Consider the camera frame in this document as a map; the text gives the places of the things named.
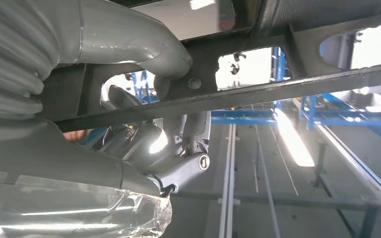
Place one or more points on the white ceiling track rail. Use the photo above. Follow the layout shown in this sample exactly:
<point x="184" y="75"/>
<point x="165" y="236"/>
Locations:
<point x="228" y="180"/>

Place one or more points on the ceiling light strip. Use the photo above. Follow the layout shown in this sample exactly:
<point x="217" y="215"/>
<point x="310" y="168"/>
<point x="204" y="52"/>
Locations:
<point x="292" y="138"/>

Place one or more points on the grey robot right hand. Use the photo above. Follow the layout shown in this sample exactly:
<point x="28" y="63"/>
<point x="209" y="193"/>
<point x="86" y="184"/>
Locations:
<point x="46" y="154"/>

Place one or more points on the blue metal shelving frame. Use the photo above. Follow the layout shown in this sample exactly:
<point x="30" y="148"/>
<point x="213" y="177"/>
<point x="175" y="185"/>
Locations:
<point x="243" y="116"/>

